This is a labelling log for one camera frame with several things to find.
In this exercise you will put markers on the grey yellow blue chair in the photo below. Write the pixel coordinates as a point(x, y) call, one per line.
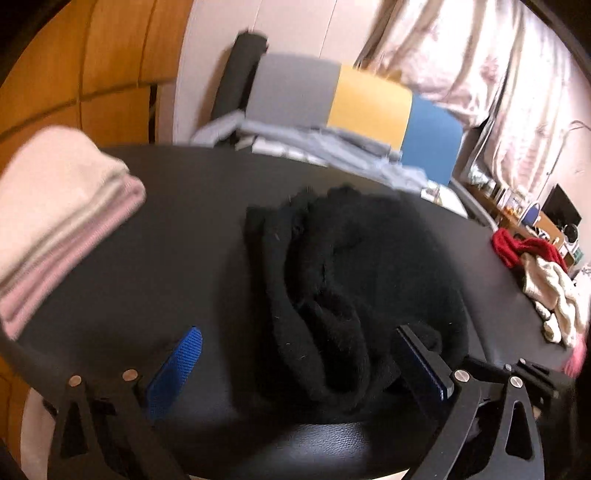
point(295, 90)

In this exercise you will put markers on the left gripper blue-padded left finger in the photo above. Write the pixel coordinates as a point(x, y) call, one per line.
point(105, 427)

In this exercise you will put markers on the red and cream knit sweater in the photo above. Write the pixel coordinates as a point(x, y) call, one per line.
point(562, 303)

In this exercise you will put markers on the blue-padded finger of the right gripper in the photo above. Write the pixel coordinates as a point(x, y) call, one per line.
point(547, 389)

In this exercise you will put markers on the black monitor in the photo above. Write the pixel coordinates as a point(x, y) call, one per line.
point(560, 210)

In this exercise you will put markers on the wooden side table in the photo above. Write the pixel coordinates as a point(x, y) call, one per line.
point(543, 227)

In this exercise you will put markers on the light grey hoodie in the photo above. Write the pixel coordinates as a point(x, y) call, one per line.
point(336, 147)

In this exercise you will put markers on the pink floral curtain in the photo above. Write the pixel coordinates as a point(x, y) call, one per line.
point(492, 64)

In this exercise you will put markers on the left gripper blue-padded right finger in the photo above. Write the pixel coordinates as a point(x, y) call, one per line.
point(487, 427)

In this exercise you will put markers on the black knit sweater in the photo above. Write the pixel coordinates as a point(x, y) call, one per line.
point(331, 278)

